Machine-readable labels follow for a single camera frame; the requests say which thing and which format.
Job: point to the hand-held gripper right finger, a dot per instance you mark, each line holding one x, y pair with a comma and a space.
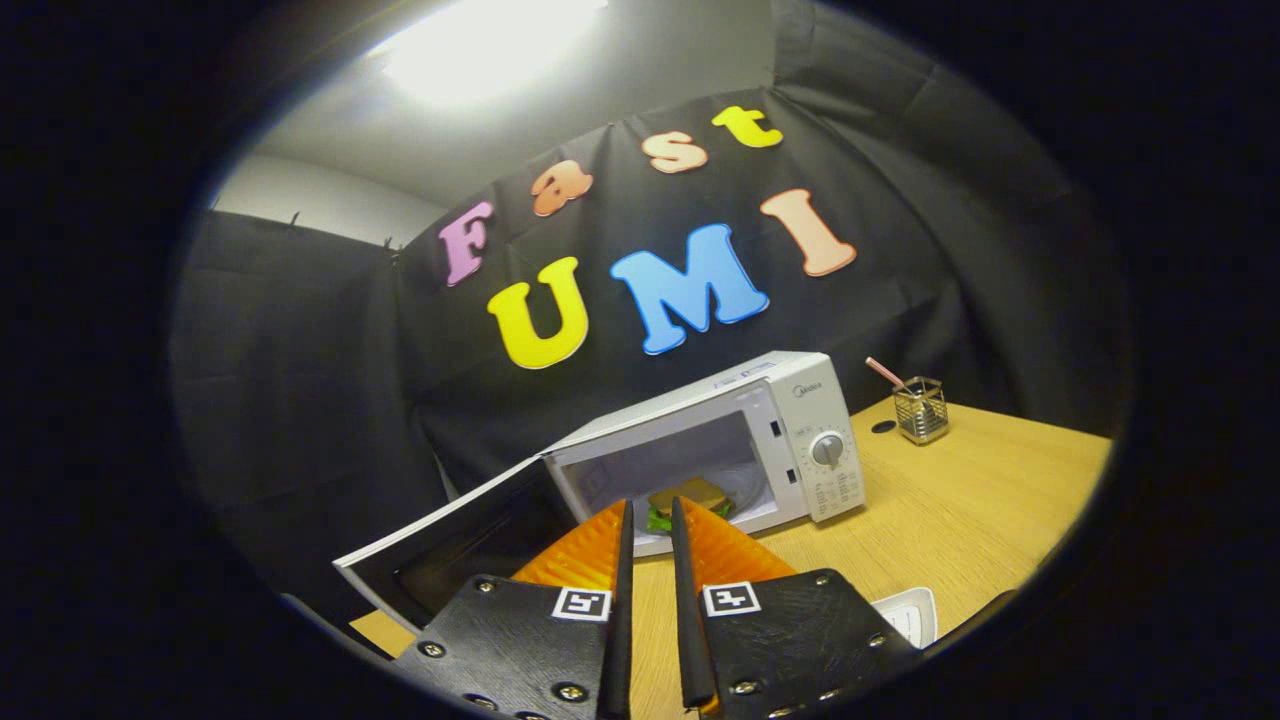
688, 620

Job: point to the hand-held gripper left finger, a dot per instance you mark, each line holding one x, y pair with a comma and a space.
620, 620

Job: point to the sandwich with green lettuce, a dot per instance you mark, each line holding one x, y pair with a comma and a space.
700, 492

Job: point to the white microwave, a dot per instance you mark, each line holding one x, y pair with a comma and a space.
830, 490

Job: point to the small white plate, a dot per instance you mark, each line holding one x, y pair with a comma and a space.
915, 615

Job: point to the pink striped straw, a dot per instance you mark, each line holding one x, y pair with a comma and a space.
882, 370

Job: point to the black backdrop cloth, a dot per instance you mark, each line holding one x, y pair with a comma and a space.
300, 400

